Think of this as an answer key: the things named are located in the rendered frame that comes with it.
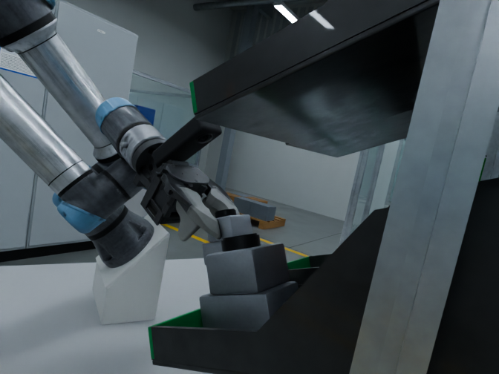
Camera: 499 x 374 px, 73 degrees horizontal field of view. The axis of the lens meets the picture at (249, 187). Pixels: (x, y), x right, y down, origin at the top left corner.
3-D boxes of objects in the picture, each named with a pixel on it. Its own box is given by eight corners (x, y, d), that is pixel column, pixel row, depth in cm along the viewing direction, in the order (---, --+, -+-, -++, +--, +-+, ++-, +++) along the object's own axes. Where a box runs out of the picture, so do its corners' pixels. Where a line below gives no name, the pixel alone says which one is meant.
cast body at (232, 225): (203, 266, 46) (197, 214, 47) (225, 260, 49) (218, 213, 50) (253, 260, 41) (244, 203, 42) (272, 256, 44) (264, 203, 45)
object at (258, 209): (212, 211, 661) (215, 191, 656) (236, 210, 727) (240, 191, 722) (263, 229, 595) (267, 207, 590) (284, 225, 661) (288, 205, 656)
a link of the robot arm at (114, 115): (139, 119, 69) (122, 85, 62) (167, 148, 64) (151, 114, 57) (105, 139, 67) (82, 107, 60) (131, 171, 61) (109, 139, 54)
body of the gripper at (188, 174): (195, 225, 55) (158, 182, 61) (219, 183, 52) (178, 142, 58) (157, 228, 49) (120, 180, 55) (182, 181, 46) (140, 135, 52)
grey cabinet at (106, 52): (1, 242, 327) (29, 1, 302) (82, 234, 393) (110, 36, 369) (26, 260, 297) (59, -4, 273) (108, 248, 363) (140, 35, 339)
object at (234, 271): (203, 338, 25) (190, 243, 26) (239, 320, 29) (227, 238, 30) (301, 343, 20) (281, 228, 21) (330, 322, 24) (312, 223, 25)
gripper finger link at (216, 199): (239, 252, 52) (197, 215, 55) (258, 223, 50) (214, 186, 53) (229, 258, 49) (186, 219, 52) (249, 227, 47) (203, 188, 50)
